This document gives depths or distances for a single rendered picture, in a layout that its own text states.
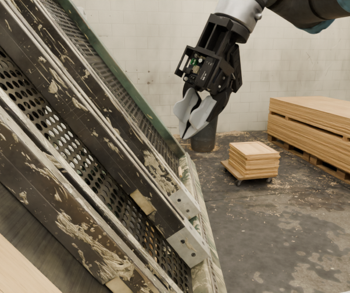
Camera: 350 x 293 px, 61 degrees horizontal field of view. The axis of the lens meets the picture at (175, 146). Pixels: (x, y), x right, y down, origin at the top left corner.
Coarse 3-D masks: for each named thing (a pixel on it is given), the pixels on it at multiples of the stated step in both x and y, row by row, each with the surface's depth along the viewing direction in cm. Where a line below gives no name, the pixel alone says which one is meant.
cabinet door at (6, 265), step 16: (0, 240) 36; (0, 256) 34; (16, 256) 36; (0, 272) 33; (16, 272) 35; (32, 272) 37; (0, 288) 32; (16, 288) 34; (32, 288) 36; (48, 288) 38
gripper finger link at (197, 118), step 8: (208, 96) 52; (200, 104) 55; (208, 104) 53; (192, 112) 51; (200, 112) 52; (208, 112) 54; (192, 120) 52; (200, 120) 54; (192, 128) 55; (200, 128) 55; (184, 136) 56
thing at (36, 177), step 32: (0, 96) 44; (0, 128) 42; (32, 128) 46; (0, 160) 43; (32, 160) 43; (64, 160) 49; (32, 192) 44; (64, 192) 45; (64, 224) 46; (96, 224) 46; (96, 256) 48; (128, 256) 48; (160, 288) 51
